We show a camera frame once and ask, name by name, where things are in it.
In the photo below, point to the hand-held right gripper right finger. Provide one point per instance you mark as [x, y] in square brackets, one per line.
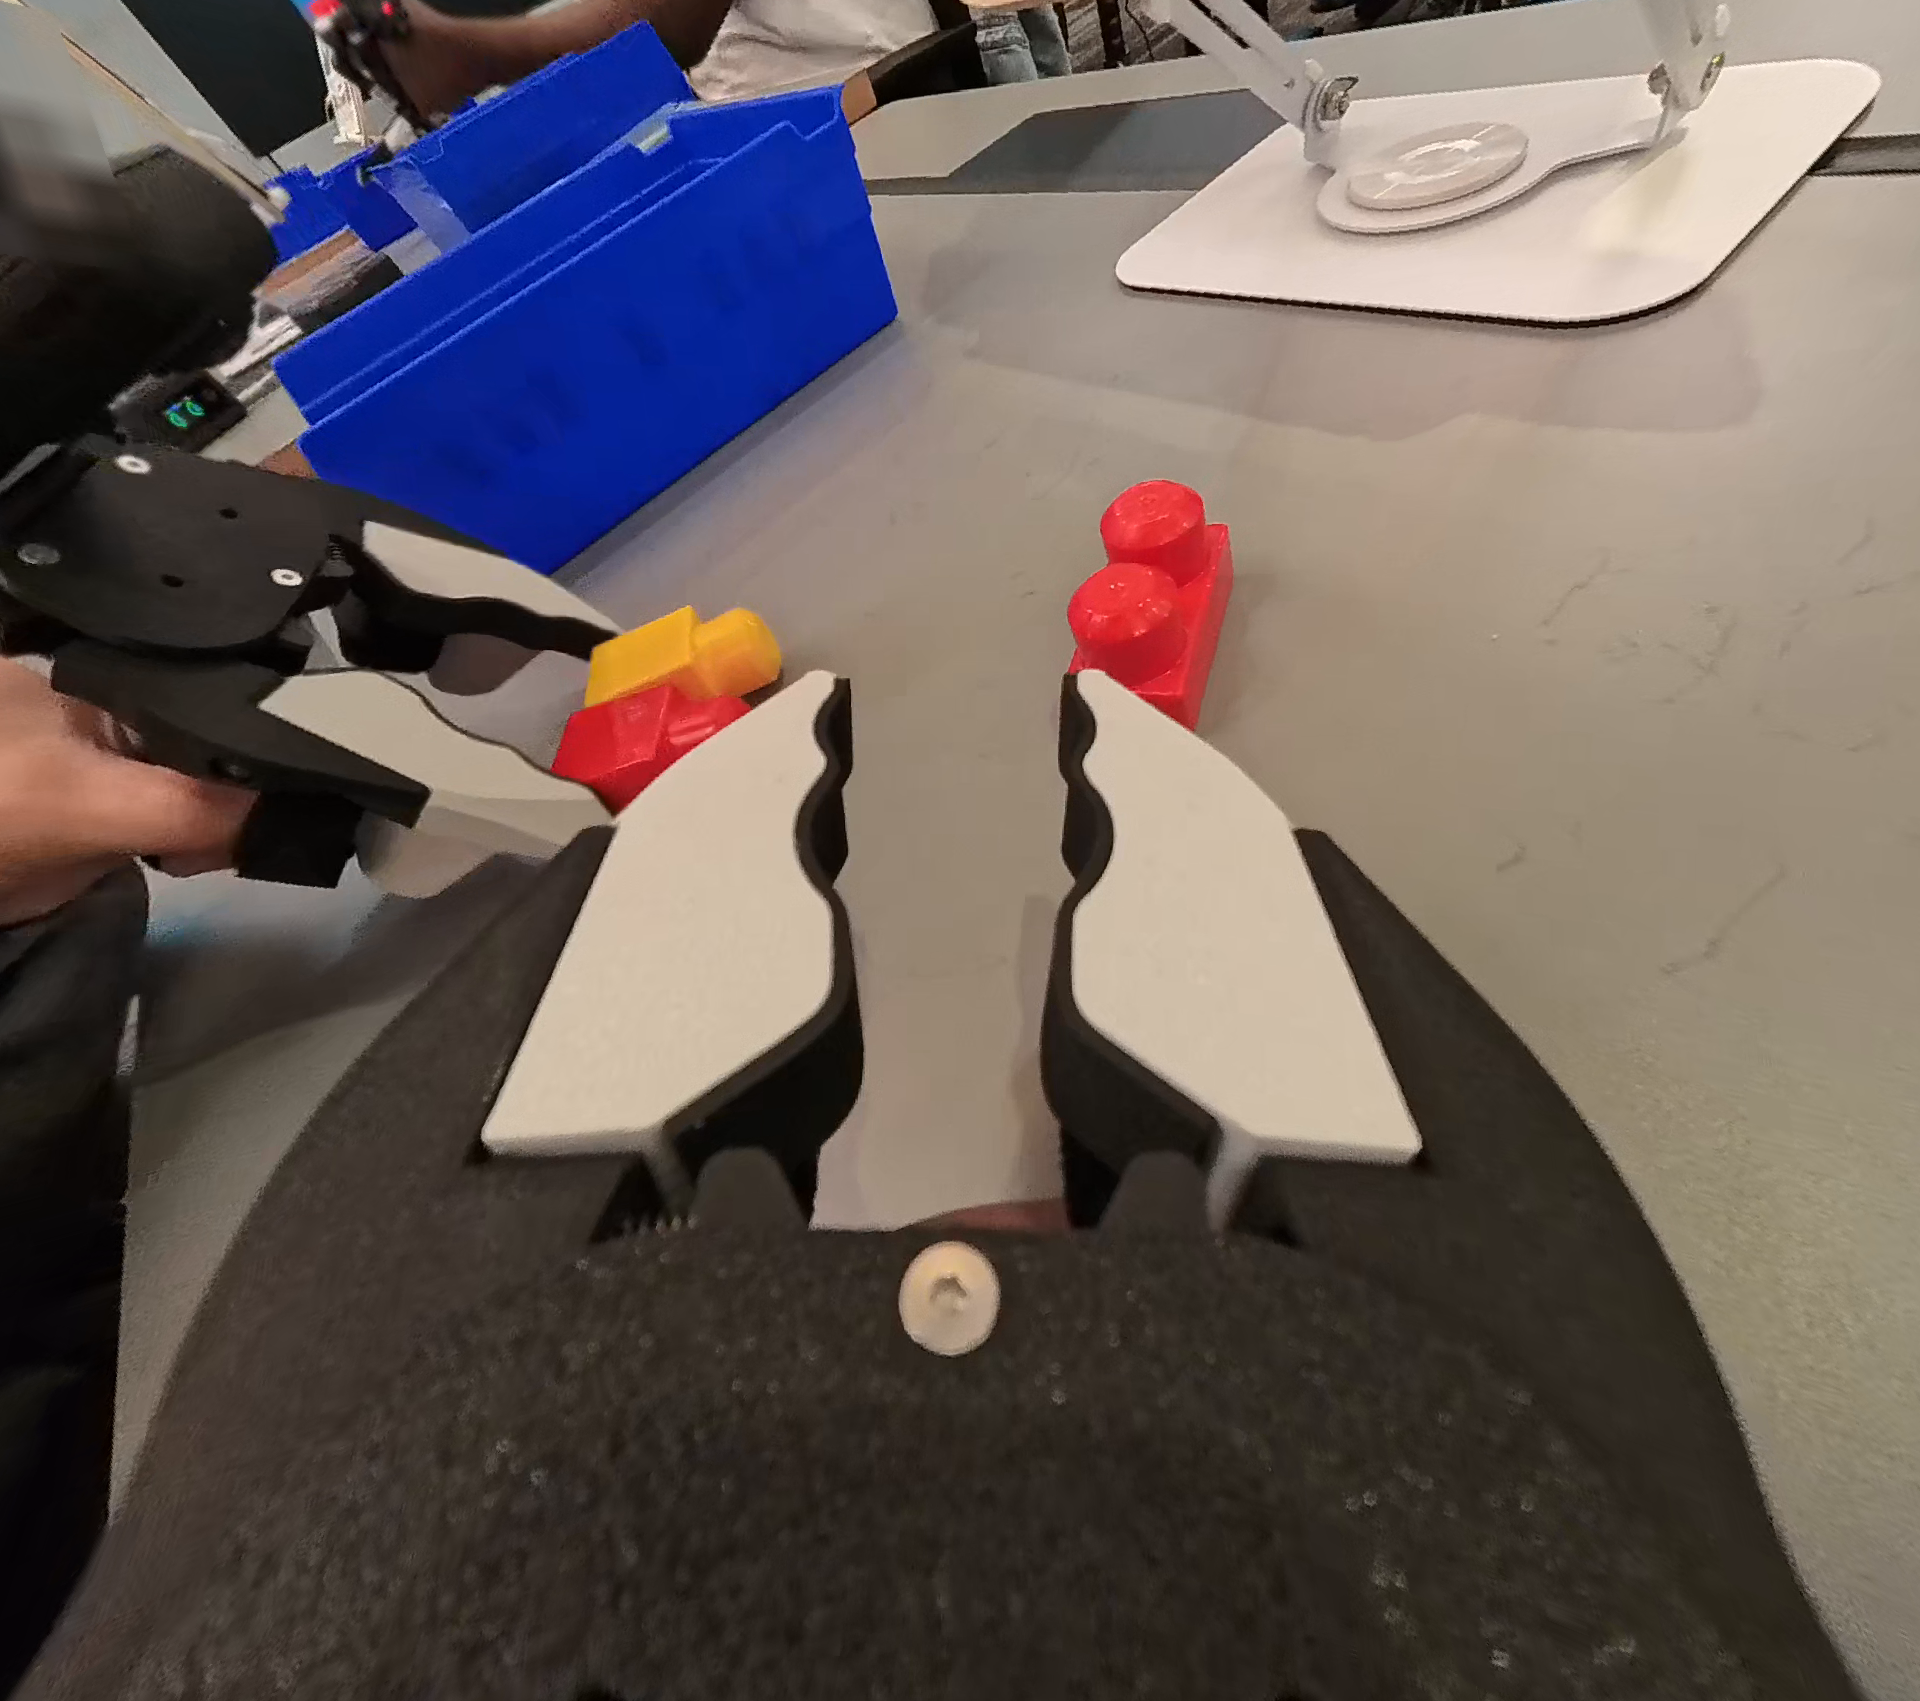
[1223, 950]

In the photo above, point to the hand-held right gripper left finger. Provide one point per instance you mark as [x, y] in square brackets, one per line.
[675, 950]

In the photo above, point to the person's dark clothing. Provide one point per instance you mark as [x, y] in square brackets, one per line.
[60, 1205]

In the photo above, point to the blue plastic bin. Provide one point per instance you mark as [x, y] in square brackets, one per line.
[330, 208]
[645, 380]
[555, 119]

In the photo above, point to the red two-stud block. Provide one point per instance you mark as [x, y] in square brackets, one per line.
[1154, 621]

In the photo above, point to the white tilting stand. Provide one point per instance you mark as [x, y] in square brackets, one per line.
[1575, 246]

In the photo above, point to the person's left hand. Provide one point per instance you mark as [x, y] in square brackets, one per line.
[90, 801]

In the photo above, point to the black device green lights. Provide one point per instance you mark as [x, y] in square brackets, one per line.
[192, 406]

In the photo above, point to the orange one-stud block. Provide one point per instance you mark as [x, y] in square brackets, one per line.
[675, 658]

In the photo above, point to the red one-stud block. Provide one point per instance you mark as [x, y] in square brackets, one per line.
[631, 741]

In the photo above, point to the grey desk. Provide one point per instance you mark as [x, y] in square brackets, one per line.
[1501, 561]

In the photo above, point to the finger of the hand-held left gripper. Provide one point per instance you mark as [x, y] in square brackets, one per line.
[451, 779]
[480, 582]

